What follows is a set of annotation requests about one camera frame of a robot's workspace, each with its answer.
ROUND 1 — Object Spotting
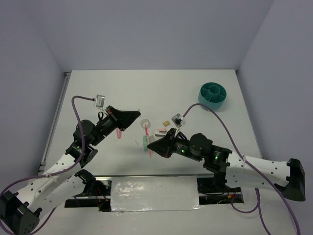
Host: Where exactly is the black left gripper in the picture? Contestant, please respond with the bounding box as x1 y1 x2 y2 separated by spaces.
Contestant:
90 105 140 146

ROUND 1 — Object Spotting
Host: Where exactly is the aluminium table edge rail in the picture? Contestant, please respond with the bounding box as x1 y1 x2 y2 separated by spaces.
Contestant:
38 71 71 175

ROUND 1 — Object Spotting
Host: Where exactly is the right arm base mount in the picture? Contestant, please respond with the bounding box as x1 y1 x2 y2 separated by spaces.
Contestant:
197 177 244 205

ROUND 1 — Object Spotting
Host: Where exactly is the grey eraser block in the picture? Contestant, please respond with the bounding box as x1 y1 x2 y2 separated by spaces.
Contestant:
148 135 155 143

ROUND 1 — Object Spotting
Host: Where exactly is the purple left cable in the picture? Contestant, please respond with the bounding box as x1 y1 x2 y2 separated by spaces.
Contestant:
0 95 96 235

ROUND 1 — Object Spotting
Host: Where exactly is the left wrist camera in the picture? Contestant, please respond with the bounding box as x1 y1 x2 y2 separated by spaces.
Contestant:
93 94 105 110

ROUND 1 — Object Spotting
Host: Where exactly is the pink pen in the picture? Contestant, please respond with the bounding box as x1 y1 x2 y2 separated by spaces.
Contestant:
145 124 152 158

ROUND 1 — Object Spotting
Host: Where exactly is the silver foil cover plate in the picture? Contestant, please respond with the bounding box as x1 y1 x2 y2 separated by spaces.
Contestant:
111 176 200 212

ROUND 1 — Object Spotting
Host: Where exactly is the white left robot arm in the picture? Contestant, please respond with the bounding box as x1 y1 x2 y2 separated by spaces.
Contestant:
0 106 140 235

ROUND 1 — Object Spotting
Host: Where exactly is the pink white stapler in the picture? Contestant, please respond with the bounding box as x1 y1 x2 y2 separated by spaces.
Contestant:
154 128 167 137

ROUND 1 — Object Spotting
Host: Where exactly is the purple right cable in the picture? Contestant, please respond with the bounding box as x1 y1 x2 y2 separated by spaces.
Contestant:
182 103 301 235

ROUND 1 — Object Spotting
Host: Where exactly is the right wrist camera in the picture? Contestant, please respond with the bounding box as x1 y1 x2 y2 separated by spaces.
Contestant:
171 114 186 130

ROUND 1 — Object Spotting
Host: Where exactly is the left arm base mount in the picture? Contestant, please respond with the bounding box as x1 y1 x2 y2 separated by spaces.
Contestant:
65 169 112 212

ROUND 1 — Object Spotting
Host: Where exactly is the purple cable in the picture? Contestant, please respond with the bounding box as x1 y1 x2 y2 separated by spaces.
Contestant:
182 103 301 235
0 95 96 235

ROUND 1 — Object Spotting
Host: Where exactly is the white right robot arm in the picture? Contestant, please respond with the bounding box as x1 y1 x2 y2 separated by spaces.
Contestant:
147 128 306 202

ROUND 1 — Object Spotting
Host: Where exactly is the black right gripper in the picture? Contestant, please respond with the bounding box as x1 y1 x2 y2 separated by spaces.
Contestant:
147 127 202 162

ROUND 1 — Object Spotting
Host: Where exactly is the green glue stick tube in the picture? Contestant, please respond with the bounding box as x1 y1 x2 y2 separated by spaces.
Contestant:
143 136 148 152

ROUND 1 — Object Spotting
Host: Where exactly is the teal round divided container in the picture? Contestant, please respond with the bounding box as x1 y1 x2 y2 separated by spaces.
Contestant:
198 82 227 111

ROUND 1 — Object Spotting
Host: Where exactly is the clear tape roll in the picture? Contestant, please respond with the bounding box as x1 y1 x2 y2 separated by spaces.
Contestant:
140 119 151 129

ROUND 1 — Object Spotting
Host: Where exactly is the pink translucent pen cap tube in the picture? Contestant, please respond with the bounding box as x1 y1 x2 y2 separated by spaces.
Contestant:
116 128 122 139

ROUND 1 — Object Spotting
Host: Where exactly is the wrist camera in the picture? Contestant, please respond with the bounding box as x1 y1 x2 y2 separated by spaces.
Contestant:
171 114 186 130
93 94 105 110

